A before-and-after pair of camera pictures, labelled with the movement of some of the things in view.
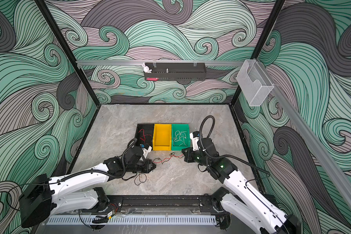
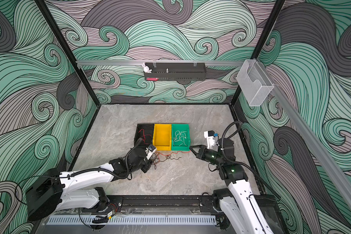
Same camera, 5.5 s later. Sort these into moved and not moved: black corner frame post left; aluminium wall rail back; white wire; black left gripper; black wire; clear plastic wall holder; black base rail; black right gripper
Moved: black wire; black right gripper
Not moved: black base rail; clear plastic wall holder; black corner frame post left; aluminium wall rail back; black left gripper; white wire
